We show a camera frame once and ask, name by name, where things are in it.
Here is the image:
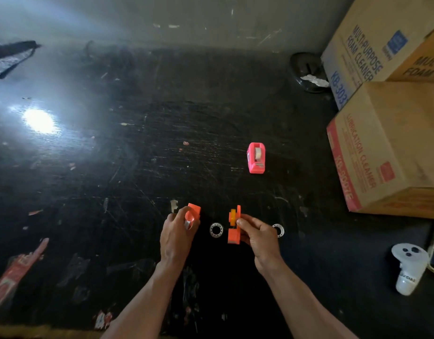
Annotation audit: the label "white handheld controller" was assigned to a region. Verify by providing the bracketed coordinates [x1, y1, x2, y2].
[391, 243, 430, 296]

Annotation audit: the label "cardboard box with blue print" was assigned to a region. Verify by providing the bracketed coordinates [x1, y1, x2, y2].
[321, 0, 434, 110]

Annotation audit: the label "person's right hand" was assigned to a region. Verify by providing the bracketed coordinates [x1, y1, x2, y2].
[236, 214, 285, 276]

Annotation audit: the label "black flat sheet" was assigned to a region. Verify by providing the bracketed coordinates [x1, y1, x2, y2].
[0, 40, 40, 79]

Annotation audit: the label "orange plastic bracket part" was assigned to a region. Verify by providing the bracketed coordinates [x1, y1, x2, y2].
[184, 203, 201, 230]

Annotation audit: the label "red torn sticker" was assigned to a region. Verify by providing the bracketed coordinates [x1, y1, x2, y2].
[0, 238, 50, 309]

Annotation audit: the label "cardboard box with red print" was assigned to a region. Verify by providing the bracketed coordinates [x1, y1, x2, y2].
[326, 81, 434, 220]

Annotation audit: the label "person's right forearm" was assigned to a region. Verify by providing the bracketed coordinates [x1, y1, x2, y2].
[261, 259, 358, 339]

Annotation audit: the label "orange plastic gear assembly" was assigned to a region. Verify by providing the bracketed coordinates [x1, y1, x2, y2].
[227, 205, 242, 245]

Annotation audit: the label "person's left hand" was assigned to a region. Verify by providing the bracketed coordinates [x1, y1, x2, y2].
[159, 207, 201, 268]

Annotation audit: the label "pink tape dispenser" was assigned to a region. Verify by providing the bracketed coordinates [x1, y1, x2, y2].
[247, 142, 266, 174]

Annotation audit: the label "person's left forearm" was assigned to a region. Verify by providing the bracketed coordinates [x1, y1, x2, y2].
[101, 259, 188, 339]

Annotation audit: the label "black round ashtray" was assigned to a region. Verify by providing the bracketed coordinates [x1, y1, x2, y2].
[289, 52, 331, 94]

